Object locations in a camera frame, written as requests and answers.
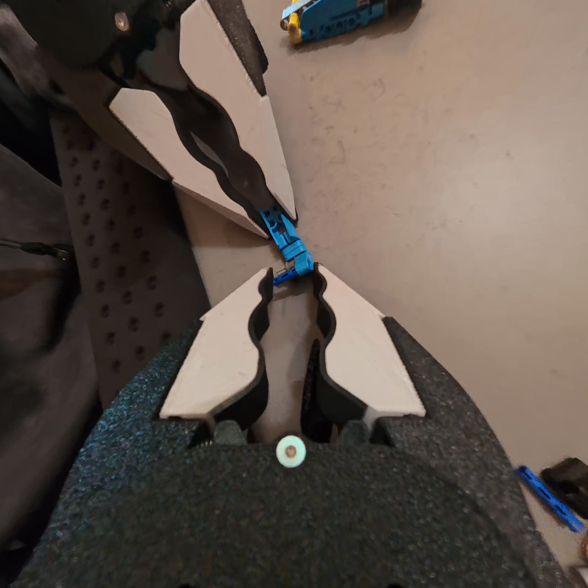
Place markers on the person's dark clothing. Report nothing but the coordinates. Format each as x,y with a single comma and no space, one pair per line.
36,367

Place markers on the blue pin brick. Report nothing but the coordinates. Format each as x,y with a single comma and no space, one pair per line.
285,277

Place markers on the pile of toy bricks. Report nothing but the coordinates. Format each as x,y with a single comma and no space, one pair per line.
551,498

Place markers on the wheel and beam assembly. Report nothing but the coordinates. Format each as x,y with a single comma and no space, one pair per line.
330,18

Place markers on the grey desk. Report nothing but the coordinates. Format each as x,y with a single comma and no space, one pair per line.
436,206

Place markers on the blue panel brick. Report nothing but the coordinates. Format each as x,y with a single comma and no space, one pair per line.
282,234

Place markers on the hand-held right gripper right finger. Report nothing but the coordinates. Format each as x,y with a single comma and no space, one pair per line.
372,363

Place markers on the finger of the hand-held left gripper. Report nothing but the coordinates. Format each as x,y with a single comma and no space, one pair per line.
229,82
160,142

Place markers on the small blue beam brick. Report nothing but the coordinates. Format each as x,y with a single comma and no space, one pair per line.
304,266

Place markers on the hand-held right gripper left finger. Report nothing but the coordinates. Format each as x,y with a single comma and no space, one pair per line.
216,367

